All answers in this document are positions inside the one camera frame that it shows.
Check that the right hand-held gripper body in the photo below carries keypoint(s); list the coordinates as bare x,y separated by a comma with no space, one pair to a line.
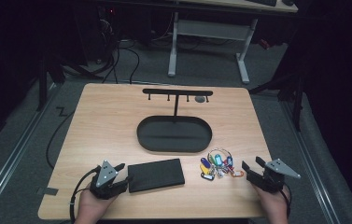
270,180

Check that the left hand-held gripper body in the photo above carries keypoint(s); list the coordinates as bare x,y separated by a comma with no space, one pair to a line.
105,174

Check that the bunch of keys with coloured tags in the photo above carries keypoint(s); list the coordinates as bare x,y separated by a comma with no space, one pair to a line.
217,166

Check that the black wallet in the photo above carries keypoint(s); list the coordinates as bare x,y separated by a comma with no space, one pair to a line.
155,174

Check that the black key stand with tray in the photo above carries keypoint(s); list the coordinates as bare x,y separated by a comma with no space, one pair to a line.
174,134

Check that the person's right hand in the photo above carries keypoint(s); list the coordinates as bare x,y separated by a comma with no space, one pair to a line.
274,207

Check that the person's left hand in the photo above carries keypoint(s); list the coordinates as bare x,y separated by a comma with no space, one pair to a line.
89,208

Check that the grey tape strip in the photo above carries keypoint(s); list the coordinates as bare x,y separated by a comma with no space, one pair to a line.
47,191

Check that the black metal stand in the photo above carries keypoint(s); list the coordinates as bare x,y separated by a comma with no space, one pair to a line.
42,84
296,99

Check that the grey round table cap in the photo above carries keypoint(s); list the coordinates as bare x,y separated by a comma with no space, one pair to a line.
199,99

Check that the black computer tower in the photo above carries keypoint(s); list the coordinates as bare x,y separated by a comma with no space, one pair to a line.
105,28

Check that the desk with white legs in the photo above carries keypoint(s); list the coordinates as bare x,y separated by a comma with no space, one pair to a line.
209,29

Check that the black keyboard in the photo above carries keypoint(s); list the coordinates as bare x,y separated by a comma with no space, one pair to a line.
262,2

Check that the metal floor rail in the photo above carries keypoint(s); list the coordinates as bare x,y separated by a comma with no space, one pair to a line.
7,166
315,174

